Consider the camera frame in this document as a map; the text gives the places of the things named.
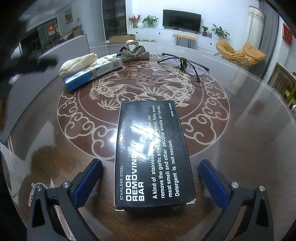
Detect red flower bouquet vase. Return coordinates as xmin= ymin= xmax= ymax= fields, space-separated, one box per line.
xmin=129 ymin=14 xmax=141 ymax=28

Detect broad leaf potted plant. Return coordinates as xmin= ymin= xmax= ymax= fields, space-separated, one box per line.
xmin=211 ymin=24 xmax=230 ymax=39

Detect wooden bench black legs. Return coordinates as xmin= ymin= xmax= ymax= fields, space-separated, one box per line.
xmin=172 ymin=34 xmax=197 ymax=48

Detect blue and white carton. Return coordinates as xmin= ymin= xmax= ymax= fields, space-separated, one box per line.
xmin=63 ymin=54 xmax=123 ymax=91

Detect black printed box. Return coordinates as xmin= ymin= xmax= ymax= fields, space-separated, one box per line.
xmin=114 ymin=100 xmax=196 ymax=211

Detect framed wall painting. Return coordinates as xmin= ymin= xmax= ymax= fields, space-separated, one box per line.
xmin=65 ymin=7 xmax=73 ymax=25

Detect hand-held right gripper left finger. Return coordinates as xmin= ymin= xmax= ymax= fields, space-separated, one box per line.
xmin=27 ymin=158 xmax=104 ymax=241

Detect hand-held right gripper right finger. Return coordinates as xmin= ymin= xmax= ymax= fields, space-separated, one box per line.
xmin=198 ymin=159 xmax=274 ymax=241

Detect brown patterned glass desktop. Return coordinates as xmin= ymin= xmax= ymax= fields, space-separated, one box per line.
xmin=0 ymin=38 xmax=296 ymax=241

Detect bushy green potted plant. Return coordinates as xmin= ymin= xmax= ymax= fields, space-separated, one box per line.
xmin=142 ymin=16 xmax=159 ymax=28

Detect white television cabinet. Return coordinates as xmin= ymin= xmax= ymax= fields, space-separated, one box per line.
xmin=127 ymin=27 xmax=219 ymax=50

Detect black framed glasses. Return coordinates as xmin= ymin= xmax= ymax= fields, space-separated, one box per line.
xmin=157 ymin=53 xmax=210 ymax=82

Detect flat screen television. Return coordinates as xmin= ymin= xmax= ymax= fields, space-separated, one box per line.
xmin=162 ymin=9 xmax=201 ymax=32

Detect bow hair claw clip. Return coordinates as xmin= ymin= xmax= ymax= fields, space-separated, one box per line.
xmin=119 ymin=40 xmax=150 ymax=62

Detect dark wooden chair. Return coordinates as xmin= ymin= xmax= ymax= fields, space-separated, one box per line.
xmin=268 ymin=62 xmax=296 ymax=107

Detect brown cardboard box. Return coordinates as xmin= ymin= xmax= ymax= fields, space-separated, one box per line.
xmin=109 ymin=34 xmax=136 ymax=43

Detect grey curtain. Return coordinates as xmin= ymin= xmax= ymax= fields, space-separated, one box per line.
xmin=259 ymin=0 xmax=281 ymax=79

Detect dark glass display cabinet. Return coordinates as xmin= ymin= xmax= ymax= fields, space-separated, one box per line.
xmin=102 ymin=0 xmax=127 ymax=42

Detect orange lounge chair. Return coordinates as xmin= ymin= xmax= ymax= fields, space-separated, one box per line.
xmin=216 ymin=39 xmax=266 ymax=66

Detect standing air conditioner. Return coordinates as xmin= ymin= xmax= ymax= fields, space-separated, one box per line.
xmin=248 ymin=6 xmax=265 ymax=50

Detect red wall hanging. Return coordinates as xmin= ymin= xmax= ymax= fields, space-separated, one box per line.
xmin=282 ymin=23 xmax=294 ymax=47

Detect cream knitted hat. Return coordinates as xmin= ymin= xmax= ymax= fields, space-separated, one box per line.
xmin=59 ymin=52 xmax=97 ymax=78

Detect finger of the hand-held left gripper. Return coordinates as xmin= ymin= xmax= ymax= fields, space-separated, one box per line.
xmin=13 ymin=58 xmax=58 ymax=75

